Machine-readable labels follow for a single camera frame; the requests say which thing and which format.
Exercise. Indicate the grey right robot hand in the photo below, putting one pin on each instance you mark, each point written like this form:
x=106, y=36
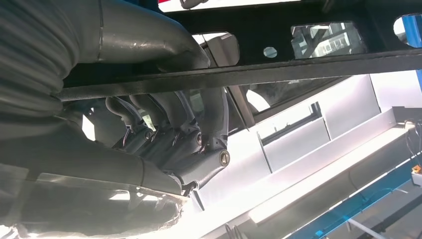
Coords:
x=99, y=184

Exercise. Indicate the blue steel shelf rack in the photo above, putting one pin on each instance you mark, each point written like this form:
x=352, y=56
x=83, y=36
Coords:
x=410, y=31

